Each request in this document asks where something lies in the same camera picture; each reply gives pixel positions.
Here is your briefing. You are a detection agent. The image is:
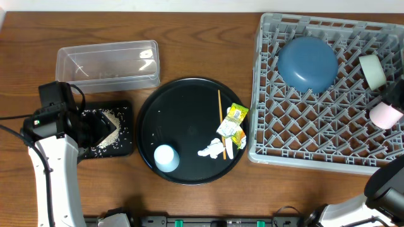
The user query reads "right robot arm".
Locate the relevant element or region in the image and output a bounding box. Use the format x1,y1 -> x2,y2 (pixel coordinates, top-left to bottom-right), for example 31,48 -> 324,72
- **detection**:
300,77 -> 403,226

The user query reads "round black serving tray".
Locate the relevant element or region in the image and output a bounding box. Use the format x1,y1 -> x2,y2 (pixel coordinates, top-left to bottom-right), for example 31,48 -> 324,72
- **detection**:
135,78 -> 244,185

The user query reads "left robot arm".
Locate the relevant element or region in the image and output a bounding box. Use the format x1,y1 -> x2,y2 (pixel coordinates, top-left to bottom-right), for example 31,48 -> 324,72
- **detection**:
20,81 -> 116,226

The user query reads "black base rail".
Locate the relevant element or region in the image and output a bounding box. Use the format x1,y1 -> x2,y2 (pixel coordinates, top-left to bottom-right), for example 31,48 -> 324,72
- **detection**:
128,216 -> 302,227

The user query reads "green yellow snack wrapper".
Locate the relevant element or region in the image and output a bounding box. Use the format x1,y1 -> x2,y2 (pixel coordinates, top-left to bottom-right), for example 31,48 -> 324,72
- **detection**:
217,103 -> 249,137

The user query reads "white pink cup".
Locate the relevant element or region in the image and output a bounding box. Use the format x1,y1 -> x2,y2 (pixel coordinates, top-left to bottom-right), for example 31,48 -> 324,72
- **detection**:
369,102 -> 403,129

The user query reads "white tissue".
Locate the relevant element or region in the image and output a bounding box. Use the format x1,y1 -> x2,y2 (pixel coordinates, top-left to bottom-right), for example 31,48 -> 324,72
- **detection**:
198,138 -> 225,159

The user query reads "orange green torn wrapper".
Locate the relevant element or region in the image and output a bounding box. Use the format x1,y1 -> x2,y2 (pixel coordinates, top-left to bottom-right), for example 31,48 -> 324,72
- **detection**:
231,126 -> 247,149

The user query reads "wooden chopstick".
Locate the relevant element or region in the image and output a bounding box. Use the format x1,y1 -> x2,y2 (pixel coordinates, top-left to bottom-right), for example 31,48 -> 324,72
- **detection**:
217,90 -> 227,160

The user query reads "clear plastic bin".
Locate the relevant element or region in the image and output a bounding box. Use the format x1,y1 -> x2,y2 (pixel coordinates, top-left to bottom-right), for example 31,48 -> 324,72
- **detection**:
56,40 -> 160,93

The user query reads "pale green bowl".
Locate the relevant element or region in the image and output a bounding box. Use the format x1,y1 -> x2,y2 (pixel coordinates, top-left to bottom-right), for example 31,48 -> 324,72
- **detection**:
359,54 -> 387,91

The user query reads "light blue cup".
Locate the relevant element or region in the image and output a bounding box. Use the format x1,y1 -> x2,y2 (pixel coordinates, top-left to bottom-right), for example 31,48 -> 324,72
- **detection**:
153,144 -> 180,173

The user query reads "grey dishwasher rack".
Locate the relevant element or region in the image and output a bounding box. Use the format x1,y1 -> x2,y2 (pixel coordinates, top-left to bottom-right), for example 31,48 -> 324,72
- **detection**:
248,13 -> 403,175

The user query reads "black rectangular tray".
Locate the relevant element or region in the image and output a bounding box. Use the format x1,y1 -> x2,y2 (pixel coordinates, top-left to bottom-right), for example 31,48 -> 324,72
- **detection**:
78,100 -> 134,161

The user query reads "white plastic spoon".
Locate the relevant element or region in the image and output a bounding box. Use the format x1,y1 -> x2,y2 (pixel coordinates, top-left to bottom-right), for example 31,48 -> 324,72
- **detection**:
223,118 -> 234,160

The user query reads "pile of rice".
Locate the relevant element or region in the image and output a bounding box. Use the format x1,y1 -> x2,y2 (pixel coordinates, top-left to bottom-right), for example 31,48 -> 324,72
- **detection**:
83,107 -> 133,159

